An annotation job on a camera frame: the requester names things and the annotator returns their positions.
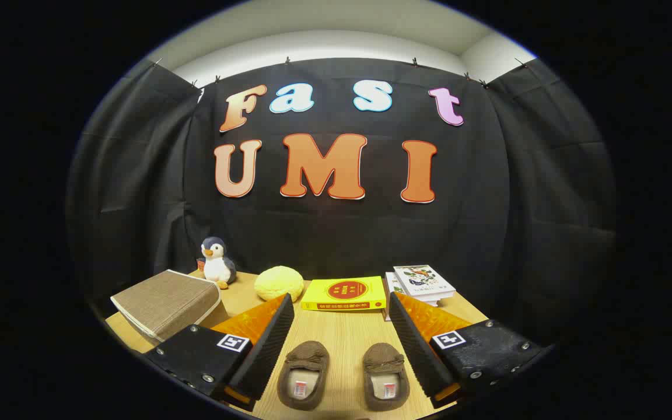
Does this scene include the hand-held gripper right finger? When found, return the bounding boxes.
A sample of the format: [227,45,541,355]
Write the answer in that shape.
[388,291,548,410]

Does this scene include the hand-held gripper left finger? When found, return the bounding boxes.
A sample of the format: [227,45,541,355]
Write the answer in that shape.
[142,293,296,412]

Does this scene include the brown fuzzy shoe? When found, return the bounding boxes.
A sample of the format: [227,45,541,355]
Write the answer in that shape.
[362,342,411,412]
[276,341,331,411]

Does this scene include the brown fabric storage box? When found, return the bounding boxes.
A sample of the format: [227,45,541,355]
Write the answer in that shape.
[110,269,223,342]

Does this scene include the yellow round plush cushion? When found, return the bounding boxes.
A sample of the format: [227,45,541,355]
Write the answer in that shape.
[254,266,305,303]

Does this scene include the white floral cover book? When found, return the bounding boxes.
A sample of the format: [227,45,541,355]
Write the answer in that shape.
[393,265,456,302]

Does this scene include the yellow book red circle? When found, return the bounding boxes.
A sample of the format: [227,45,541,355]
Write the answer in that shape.
[300,276,387,312]

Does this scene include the penguin plush toy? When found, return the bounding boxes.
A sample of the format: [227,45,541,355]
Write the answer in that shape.
[200,236,237,290]

